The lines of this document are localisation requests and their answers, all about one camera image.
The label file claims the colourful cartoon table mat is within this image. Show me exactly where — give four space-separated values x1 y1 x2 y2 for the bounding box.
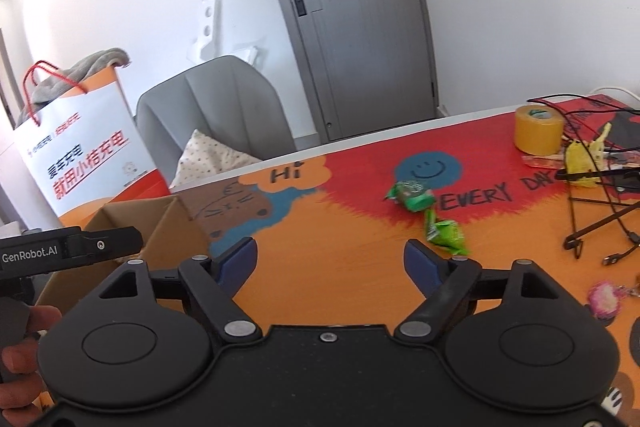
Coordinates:
174 93 640 427

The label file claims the white orange paper bag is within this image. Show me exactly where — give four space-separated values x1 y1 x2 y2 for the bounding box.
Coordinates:
1 61 169 230

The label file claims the white wall bracket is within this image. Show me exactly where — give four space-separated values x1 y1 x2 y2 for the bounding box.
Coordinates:
188 0 221 64

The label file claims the green candy packet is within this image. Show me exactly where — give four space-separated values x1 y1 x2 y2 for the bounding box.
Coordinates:
385 180 436 212
424 208 469 256

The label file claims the grey door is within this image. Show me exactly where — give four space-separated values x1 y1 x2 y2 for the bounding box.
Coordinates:
280 0 437 141

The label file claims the dotted cream cushion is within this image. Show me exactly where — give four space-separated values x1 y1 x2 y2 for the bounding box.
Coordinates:
169 130 260 188

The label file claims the black usb cable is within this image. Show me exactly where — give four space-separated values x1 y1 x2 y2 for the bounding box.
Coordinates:
527 93 640 268

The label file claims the black wire stand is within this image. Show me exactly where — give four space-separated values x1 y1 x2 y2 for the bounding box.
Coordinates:
554 167 639 267

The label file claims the person's left hand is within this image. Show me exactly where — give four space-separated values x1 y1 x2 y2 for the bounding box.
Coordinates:
1 306 62 426

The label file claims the yellow plastic bag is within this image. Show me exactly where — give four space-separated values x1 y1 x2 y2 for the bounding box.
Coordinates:
565 122 612 188

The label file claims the grey chair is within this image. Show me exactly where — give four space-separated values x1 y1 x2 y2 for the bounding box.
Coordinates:
136 55 296 182

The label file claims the cardboard box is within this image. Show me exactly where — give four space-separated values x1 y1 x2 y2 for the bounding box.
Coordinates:
36 196 209 314

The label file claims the grey blanket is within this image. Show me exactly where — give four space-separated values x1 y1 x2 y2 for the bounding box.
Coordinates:
17 48 130 126

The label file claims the pink pompom keychain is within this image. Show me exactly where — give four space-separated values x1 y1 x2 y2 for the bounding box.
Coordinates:
587 282 622 320

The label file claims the yellow tape roll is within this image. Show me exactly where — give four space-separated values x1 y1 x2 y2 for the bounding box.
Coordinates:
513 104 564 156

